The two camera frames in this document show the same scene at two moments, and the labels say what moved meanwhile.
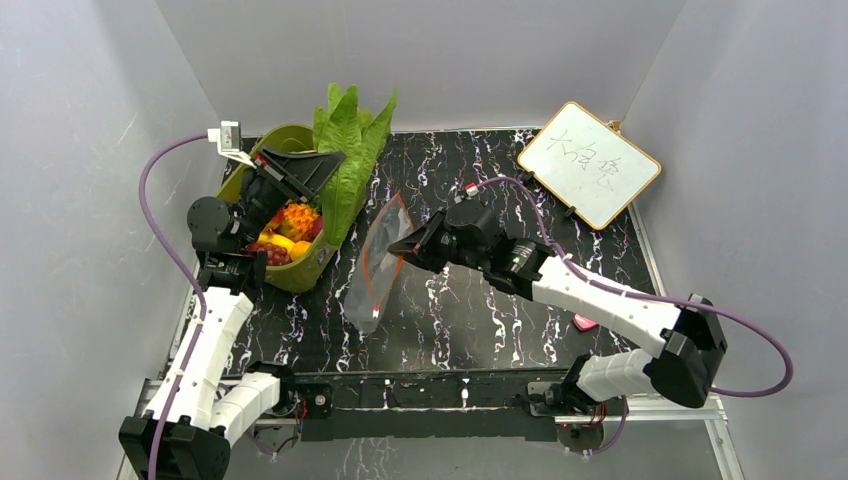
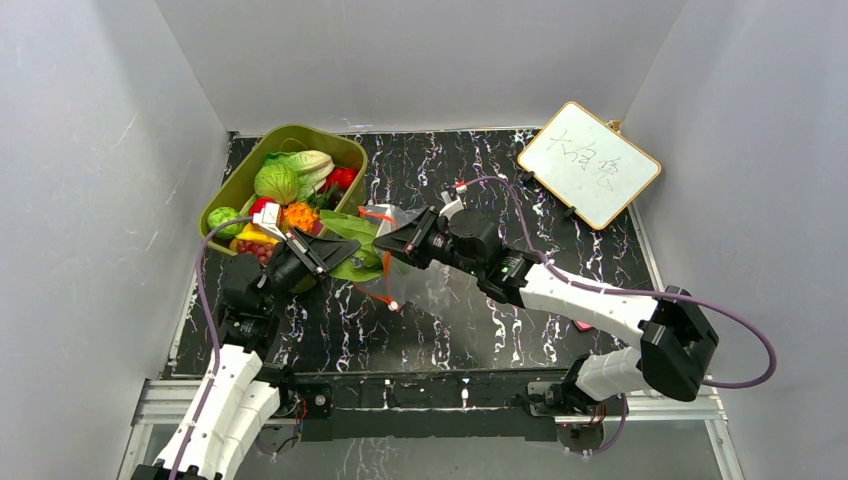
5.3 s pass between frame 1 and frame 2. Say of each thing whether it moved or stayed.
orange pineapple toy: stayed
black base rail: stayed
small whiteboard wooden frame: stayed
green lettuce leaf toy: moved
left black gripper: moved
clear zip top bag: moved
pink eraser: stayed
